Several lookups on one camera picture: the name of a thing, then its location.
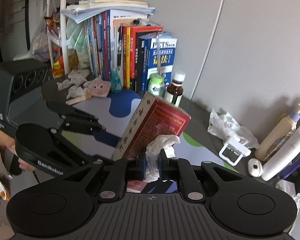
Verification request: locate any wipe tissue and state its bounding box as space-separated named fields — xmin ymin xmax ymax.
xmin=143 ymin=135 xmax=180 ymax=183

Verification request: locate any red medicine box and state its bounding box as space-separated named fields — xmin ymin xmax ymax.
xmin=111 ymin=91 xmax=192 ymax=193

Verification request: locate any left hand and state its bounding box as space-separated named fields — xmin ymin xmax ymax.
xmin=0 ymin=130 xmax=36 ymax=172

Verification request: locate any printed desk mat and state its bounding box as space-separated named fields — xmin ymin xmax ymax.
xmin=72 ymin=88 xmax=241 ymax=194

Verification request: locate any teal glass bottle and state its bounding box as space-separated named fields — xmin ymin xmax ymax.
xmin=110 ymin=67 xmax=122 ymax=93

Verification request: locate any crumpled white tissue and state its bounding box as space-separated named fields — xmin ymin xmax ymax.
xmin=207 ymin=109 xmax=260 ymax=149

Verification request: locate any white folding phone stand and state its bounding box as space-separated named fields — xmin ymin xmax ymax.
xmin=218 ymin=137 xmax=251 ymax=166

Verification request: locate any brown medicine bottle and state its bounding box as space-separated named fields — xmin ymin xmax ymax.
xmin=164 ymin=72 xmax=186 ymax=107

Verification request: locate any green gum bottle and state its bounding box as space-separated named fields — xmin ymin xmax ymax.
xmin=147 ymin=73 xmax=165 ymax=97

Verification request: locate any small white round device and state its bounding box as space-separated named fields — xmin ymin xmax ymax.
xmin=248 ymin=158 xmax=263 ymax=178

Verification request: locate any row of blue books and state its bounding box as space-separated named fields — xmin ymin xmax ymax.
xmin=84 ymin=10 xmax=111 ymax=81

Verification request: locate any black pen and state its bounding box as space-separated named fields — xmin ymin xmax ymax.
xmin=117 ymin=26 xmax=122 ymax=70

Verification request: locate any stack of paper booklets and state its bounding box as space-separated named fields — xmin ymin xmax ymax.
xmin=61 ymin=0 xmax=155 ymax=24

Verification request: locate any yellow book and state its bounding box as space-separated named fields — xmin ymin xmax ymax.
xmin=126 ymin=27 xmax=130 ymax=89

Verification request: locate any black book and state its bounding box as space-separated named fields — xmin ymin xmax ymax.
xmin=135 ymin=31 xmax=151 ymax=93

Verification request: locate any red book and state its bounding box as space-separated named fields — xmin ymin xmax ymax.
xmin=130 ymin=25 xmax=163 ymax=91

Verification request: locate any blue PETS book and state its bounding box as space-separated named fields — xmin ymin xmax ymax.
xmin=139 ymin=31 xmax=178 ymax=92

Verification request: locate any cream lotion pump bottle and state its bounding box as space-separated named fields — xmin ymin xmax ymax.
xmin=255 ymin=103 xmax=300 ymax=161

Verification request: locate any white ribbed bottle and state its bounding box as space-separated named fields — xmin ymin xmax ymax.
xmin=261 ymin=129 xmax=300 ymax=181

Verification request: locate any white storage rack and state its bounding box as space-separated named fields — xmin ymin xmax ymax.
xmin=46 ymin=0 xmax=118 ymax=75

